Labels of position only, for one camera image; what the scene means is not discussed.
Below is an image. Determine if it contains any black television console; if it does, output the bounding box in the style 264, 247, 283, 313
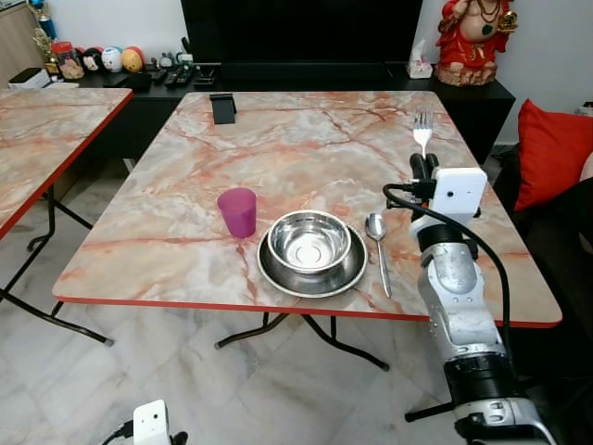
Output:
79, 63, 516, 166

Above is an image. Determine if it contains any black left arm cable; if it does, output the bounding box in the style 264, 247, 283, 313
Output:
97, 422, 135, 445

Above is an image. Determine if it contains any white flat box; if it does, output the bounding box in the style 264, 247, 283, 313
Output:
7, 68, 53, 90

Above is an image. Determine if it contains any silver metal fork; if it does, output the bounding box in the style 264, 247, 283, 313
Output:
413, 111, 435, 159

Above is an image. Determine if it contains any marble folding side table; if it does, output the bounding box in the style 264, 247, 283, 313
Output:
0, 85, 133, 347

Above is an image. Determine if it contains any purple plastic cup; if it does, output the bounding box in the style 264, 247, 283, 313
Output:
218, 187, 258, 239

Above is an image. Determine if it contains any orange round toy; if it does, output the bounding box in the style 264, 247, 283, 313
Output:
121, 46, 145, 73

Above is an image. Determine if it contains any red laughing Buddha statue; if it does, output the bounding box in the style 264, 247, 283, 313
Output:
434, 0, 520, 87

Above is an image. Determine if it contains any stainless steel plate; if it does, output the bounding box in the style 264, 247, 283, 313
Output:
257, 222, 368, 299

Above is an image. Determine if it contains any black and white round toy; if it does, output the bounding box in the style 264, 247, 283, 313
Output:
82, 47, 105, 73

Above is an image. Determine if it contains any red cushion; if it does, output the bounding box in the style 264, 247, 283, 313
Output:
514, 99, 593, 212

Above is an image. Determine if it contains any wooden cabinet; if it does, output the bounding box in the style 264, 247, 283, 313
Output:
0, 4, 44, 86

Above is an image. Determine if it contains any silver metal spoon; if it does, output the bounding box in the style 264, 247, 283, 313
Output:
364, 212, 394, 299

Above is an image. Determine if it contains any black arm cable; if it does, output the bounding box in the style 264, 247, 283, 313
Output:
383, 183, 513, 355
97, 422, 135, 445

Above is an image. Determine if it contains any stainless steel bowl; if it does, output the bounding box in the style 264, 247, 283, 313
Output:
267, 210, 353, 276

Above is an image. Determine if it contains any gold trophy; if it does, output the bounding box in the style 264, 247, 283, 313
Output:
28, 0, 58, 45

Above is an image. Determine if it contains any black television screen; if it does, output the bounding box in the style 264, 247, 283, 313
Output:
181, 0, 425, 68

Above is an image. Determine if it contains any white tissue box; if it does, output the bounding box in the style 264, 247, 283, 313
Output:
408, 39, 435, 79

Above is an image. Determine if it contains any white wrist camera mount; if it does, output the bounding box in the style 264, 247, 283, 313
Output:
132, 400, 173, 445
431, 167, 488, 220

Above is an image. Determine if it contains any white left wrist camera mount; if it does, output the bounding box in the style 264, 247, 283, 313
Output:
132, 400, 173, 445

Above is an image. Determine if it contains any large marble folding table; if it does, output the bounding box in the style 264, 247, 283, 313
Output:
53, 91, 563, 372

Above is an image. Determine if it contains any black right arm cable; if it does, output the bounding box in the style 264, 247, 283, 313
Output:
383, 183, 513, 355

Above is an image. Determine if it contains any red-lidded snack jar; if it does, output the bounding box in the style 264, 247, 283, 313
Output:
51, 41, 86, 81

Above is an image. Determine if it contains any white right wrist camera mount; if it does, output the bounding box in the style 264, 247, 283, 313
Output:
431, 167, 488, 220

